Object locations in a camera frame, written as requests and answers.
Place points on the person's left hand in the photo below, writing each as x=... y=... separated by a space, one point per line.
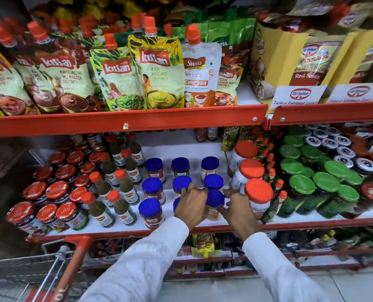
x=191 y=206

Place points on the person's right hand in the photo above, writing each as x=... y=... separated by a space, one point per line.
x=241 y=215

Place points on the person's right thumb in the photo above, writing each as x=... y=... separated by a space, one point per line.
x=225 y=211

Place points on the person's left fingers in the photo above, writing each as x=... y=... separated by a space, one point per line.
x=192 y=190

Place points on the blue-lidded spice jar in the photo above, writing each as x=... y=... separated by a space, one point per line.
x=215 y=198

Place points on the person's left forearm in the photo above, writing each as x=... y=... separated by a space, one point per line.
x=142 y=264

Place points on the person's right forearm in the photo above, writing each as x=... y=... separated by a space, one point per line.
x=277 y=270

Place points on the white jar with orange lid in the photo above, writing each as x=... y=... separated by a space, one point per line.
x=251 y=169
x=259 y=193
x=244 y=150

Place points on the yellow sauce sachet pack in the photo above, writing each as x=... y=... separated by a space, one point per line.
x=203 y=243

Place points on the cluster of blue-lidded jars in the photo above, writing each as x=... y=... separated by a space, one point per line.
x=152 y=188

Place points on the small red sauce bottle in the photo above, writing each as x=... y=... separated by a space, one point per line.
x=201 y=134

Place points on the small brown sauce bottle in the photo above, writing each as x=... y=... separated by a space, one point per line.
x=212 y=133

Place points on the row of dark orange-capped bottles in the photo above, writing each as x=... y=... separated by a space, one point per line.
x=273 y=172

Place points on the yellow and black packet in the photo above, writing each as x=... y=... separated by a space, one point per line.
x=230 y=138

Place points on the group of green sauce bottles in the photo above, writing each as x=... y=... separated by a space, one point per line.
x=125 y=187

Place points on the red shelf edge under jars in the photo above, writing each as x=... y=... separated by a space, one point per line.
x=315 y=223

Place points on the long red shelf edge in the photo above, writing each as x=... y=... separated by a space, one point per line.
x=126 y=121

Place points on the cluster of green-lidded jars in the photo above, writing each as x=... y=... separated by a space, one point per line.
x=318 y=182

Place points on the red bottom shelf edge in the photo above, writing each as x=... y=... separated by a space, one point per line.
x=315 y=264

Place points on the white orange-capped sauce pouch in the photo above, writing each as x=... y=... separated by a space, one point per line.
x=200 y=72

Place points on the cluster of white-lidded dark jars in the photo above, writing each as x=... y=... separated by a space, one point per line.
x=343 y=150

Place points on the white shelf label card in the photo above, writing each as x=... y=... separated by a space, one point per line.
x=357 y=91
x=298 y=95

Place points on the cluster of red-lidded jars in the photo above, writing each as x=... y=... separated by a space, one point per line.
x=56 y=190

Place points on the short red shelf edge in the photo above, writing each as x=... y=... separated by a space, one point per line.
x=328 y=113

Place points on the row of green sauce packets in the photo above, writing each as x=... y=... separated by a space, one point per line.
x=233 y=40

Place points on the yellow cardboard display carton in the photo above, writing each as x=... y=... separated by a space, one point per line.
x=356 y=50
x=274 y=56

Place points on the row of orange-capped chutney pouches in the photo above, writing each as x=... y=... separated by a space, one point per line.
x=67 y=75

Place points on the beige red pasta sauce pouch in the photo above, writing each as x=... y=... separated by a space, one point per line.
x=315 y=64

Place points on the pile of yellow orange packets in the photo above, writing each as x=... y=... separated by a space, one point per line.
x=111 y=6

